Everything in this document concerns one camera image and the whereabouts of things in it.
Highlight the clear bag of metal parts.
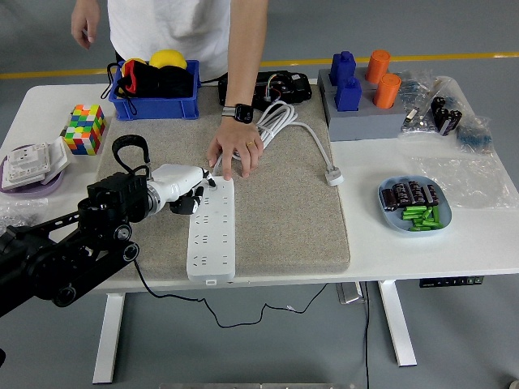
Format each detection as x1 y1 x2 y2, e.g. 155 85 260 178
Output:
399 105 443 137

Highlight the white switch panel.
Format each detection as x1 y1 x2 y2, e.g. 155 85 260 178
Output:
44 136 72 186

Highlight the purple plate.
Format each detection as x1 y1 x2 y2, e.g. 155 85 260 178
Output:
0 143 66 199

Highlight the person's right hand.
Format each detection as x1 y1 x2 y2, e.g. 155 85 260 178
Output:
71 0 101 50

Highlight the clear bag of black capacitors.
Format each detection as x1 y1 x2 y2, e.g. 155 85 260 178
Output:
428 79 466 138

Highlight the person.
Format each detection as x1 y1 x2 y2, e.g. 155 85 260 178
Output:
107 0 234 82

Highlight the orange cylinder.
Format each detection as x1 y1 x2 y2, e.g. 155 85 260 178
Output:
372 72 402 109
364 49 392 84

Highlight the black smartwatch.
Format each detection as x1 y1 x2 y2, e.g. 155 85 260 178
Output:
221 103 255 124

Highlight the light blue tray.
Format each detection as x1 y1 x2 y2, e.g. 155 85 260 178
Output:
377 174 453 236

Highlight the blue plastic bin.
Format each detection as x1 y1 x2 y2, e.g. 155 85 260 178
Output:
109 59 203 122

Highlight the black fabric pouch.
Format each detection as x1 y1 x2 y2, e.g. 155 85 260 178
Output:
156 66 195 99

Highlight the large empty clear bag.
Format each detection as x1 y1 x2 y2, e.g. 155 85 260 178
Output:
409 152 519 211

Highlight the person's left hand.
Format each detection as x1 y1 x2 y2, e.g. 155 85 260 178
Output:
206 117 265 182

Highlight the grey block holder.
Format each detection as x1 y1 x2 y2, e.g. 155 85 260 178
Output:
316 66 406 96
324 87 408 142

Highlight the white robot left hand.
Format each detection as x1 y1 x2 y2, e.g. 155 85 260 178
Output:
152 163 218 216

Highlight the black pouch with red lining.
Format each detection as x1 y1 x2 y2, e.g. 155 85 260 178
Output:
105 58 161 114

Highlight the black table control panel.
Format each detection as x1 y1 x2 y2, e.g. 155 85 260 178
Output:
418 275 486 289

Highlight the clear bag of blue parts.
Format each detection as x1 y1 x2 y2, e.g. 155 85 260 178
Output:
456 115 495 154
399 68 434 110

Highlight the grey-brown mat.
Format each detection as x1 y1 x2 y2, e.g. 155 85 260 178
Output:
73 83 352 280

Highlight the white table leg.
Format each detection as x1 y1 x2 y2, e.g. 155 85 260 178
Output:
92 292 126 385
377 279 418 368

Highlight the black electronic device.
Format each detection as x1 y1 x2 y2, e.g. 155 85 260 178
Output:
217 69 314 110

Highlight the metal box under table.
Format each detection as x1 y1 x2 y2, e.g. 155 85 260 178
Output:
335 281 368 305

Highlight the multicolour puzzle cube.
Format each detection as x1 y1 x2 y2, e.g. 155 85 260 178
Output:
63 104 107 156

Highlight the white three-pin plug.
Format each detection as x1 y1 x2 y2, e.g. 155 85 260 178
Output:
323 161 345 187

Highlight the white power strip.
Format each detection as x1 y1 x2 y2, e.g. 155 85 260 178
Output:
186 176 237 284

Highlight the coiled white power cable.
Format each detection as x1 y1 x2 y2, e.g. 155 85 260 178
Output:
212 100 332 179

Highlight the black hanging cable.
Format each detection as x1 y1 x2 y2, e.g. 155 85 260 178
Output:
362 281 372 389

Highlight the thin black adapter cord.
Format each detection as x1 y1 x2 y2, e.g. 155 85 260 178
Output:
132 259 337 328

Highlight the blue plastic block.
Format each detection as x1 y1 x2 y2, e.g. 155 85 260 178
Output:
328 50 357 87
334 76 362 113

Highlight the yellow ball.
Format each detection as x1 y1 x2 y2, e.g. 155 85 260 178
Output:
148 49 188 71

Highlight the clear bag of screws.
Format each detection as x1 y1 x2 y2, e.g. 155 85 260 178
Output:
0 197 49 237

